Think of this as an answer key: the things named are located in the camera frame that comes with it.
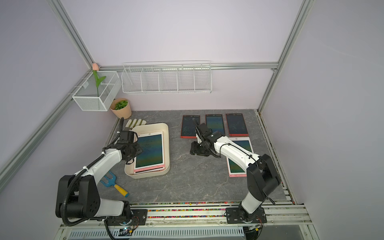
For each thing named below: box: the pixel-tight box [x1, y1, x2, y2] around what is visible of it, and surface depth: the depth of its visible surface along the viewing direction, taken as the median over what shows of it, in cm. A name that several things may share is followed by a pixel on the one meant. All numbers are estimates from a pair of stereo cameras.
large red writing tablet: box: [205, 114, 226, 136], surface depth 118 cm
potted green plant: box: [110, 98, 132, 120], surface depth 111 cm
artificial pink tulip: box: [92, 63, 107, 97], surface depth 92 cm
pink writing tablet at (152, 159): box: [133, 131, 166, 175], surface depth 97 cm
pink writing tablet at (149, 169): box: [133, 165, 165, 175], surface depth 91 cm
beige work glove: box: [124, 118, 147, 130], surface depth 114 cm
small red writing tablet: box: [225, 113, 250, 137], surface depth 115 cm
